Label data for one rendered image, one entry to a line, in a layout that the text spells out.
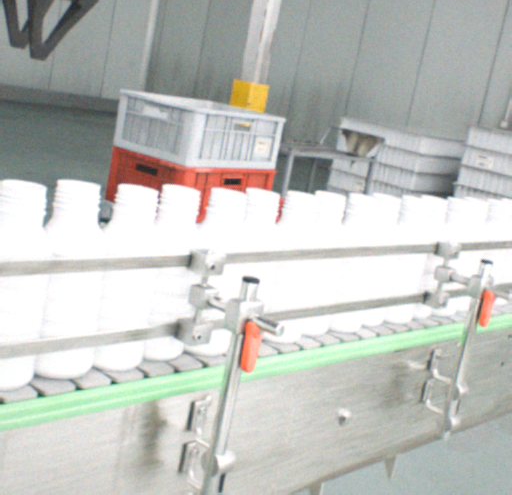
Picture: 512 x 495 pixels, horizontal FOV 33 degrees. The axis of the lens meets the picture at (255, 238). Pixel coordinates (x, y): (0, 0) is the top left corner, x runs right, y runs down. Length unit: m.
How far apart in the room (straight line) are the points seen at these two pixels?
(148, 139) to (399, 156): 5.00
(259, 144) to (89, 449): 2.88
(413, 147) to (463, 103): 4.31
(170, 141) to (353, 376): 2.33
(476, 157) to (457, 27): 5.10
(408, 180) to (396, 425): 6.93
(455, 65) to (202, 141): 9.36
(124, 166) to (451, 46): 9.42
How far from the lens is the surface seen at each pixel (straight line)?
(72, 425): 0.76
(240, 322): 0.77
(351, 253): 1.00
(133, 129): 3.43
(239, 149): 3.49
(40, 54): 0.82
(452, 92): 12.42
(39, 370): 0.77
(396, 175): 8.15
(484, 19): 12.37
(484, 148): 7.61
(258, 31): 11.11
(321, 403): 1.03
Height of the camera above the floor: 1.29
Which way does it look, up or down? 11 degrees down
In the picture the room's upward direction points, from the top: 11 degrees clockwise
